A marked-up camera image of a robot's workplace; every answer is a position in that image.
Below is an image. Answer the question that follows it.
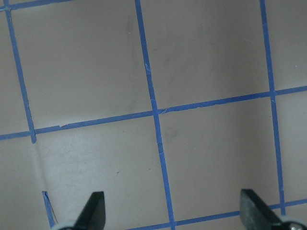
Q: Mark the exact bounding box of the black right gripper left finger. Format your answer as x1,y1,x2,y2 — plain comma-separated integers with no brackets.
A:
74,191,106,230

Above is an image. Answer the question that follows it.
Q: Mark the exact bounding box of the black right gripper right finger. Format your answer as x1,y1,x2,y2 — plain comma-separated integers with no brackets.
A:
240,189,283,230

